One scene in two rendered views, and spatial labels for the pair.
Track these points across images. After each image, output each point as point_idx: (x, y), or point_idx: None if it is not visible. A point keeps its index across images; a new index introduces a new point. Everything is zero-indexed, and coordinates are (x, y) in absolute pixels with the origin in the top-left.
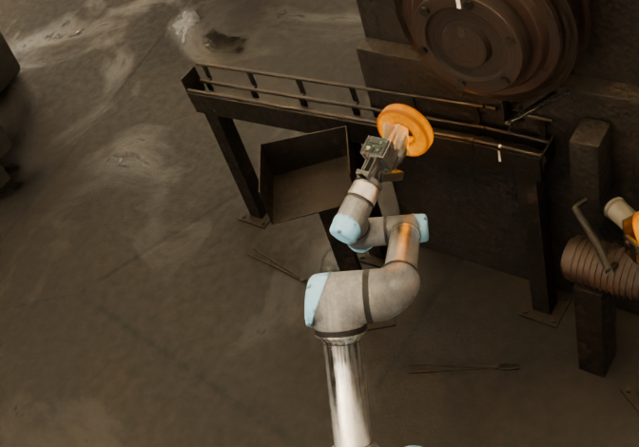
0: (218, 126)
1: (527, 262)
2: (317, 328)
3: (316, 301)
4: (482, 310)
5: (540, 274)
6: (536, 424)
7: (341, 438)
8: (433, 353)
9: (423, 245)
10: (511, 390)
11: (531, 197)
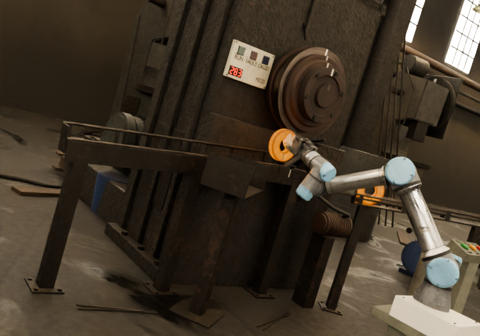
0: (81, 175)
1: (271, 252)
2: (413, 180)
3: (412, 163)
4: (243, 300)
5: (274, 259)
6: (326, 329)
7: (440, 239)
8: (256, 320)
9: (177, 282)
10: (301, 322)
11: (293, 199)
